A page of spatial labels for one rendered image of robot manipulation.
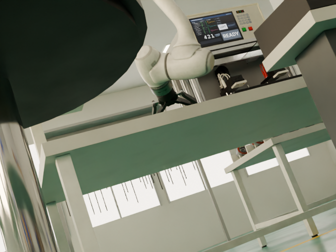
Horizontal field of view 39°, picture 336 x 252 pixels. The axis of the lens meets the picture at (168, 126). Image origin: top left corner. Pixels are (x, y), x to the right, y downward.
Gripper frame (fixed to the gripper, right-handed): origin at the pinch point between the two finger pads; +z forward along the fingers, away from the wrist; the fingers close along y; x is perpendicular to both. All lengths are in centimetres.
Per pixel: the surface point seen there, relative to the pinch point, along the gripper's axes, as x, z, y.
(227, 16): 61, 6, 39
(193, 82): 23.3, 4.4, 11.0
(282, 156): 63, 142, 46
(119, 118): 270, 243, -103
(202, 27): 55, 1, 25
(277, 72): 25, 21, 50
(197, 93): 18.1, 7.3, 10.7
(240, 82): 18.7, 11.5, 30.9
